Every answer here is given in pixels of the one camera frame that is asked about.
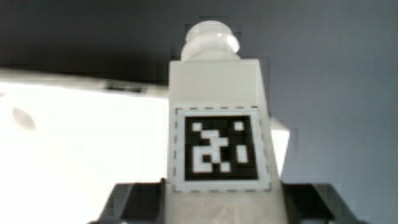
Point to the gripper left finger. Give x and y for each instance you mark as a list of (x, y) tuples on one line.
[(136, 204)]

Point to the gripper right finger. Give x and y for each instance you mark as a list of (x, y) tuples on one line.
[(315, 205)]

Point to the white table leg with tag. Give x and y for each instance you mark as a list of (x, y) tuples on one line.
[(223, 186)]

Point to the white square tabletop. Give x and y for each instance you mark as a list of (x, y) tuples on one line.
[(84, 140)]

